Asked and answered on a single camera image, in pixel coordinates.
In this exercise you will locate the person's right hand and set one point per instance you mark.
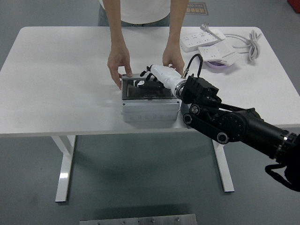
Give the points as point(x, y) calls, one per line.
point(117, 59)

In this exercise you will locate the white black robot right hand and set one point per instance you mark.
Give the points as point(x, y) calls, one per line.
point(167, 75)

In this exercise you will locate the person's left hand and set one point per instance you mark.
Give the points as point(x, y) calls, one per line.
point(172, 57)

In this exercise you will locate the smoked transparent box lid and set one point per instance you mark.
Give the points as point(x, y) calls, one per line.
point(131, 92)

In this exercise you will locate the grey plastic electrical box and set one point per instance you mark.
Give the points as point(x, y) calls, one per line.
point(150, 109)

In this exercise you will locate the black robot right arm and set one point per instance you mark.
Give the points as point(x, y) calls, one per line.
point(234, 124)

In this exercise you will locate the person's left forearm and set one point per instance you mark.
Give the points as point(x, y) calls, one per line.
point(177, 23)

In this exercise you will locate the long white power strip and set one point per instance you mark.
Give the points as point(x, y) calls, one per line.
point(194, 40)

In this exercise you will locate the white power plug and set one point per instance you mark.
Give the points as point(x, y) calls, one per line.
point(205, 26)

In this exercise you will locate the purple bowl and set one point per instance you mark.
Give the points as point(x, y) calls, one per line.
point(218, 67)

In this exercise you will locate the person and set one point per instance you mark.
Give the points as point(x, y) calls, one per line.
point(140, 11)

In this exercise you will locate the brown floor sign sticker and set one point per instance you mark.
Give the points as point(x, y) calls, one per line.
point(198, 9)

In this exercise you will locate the white table leg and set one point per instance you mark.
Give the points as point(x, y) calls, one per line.
point(64, 173)
point(225, 173)

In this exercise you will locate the red crate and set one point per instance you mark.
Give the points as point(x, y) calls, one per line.
point(294, 5)

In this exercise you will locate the grey metal plate with screws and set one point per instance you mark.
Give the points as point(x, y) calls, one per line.
point(138, 220)

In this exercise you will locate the white wall socket panel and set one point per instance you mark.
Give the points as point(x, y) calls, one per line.
point(209, 53)

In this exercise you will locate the white wall switch panel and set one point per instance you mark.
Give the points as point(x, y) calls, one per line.
point(229, 50)

